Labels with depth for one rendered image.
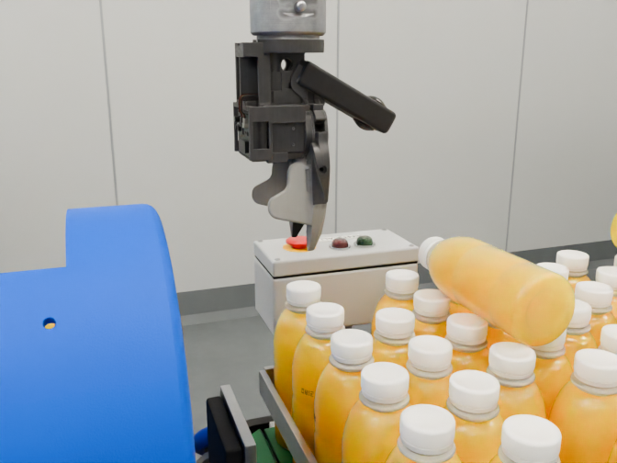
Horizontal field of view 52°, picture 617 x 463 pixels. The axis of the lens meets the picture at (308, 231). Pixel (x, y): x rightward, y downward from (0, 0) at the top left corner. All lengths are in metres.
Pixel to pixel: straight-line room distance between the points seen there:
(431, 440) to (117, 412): 0.21
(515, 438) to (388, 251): 0.41
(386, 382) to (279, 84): 0.31
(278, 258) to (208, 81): 2.47
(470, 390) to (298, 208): 0.25
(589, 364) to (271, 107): 0.36
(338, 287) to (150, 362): 0.46
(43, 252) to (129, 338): 2.90
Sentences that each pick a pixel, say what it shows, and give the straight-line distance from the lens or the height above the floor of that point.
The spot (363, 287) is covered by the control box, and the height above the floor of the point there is 1.05.
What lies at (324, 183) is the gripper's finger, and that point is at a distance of 0.63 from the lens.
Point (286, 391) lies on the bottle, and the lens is 0.74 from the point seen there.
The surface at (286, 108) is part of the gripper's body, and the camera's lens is 0.63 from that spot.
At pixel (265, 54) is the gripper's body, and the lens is 0.64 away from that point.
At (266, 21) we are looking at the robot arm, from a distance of 0.63.
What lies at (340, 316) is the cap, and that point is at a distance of 0.64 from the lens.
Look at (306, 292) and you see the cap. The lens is 0.70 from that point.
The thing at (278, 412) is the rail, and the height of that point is 0.97.
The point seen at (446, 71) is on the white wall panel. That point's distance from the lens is 3.71.
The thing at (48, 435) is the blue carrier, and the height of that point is 1.14.
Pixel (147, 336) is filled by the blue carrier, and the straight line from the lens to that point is 0.40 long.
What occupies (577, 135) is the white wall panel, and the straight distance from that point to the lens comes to 4.32.
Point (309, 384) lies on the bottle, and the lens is 0.65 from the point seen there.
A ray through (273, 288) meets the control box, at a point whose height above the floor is 1.06.
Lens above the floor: 1.34
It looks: 16 degrees down
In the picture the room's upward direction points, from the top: straight up
